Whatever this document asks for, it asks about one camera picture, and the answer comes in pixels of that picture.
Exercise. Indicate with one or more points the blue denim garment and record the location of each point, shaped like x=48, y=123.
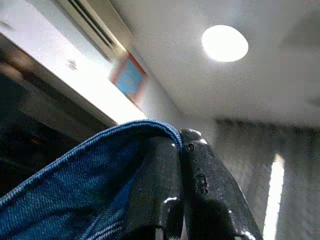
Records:
x=62, y=187

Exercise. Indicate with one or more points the red framed blue poster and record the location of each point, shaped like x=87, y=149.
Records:
x=130, y=80

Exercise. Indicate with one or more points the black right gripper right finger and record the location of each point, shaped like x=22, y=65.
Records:
x=212, y=195

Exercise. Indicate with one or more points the round ceiling lamp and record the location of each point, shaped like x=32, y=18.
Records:
x=225, y=43

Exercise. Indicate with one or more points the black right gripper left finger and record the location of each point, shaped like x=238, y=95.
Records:
x=157, y=187

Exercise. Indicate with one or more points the ceiling air vent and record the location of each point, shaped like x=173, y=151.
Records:
x=95, y=22

